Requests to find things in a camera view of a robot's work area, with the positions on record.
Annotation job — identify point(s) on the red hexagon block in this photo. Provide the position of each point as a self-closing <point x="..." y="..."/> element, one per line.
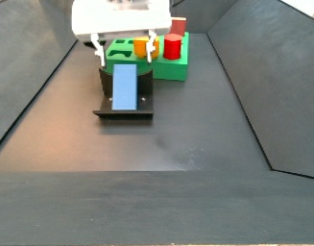
<point x="172" y="41"/>

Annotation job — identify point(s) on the salmon red oblong block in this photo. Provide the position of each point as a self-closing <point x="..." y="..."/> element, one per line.
<point x="178" y="27"/>

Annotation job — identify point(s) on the green shape sorter board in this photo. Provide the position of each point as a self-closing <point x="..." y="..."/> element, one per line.
<point x="164" y="69"/>

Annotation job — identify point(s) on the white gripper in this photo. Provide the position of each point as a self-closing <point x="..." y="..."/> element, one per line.
<point x="108" y="19"/>

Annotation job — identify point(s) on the black curved fixture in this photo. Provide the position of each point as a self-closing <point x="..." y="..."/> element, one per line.
<point x="143" y="112"/>

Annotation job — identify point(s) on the blue rectangular block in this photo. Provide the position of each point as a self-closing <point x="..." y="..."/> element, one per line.
<point x="124" y="87"/>

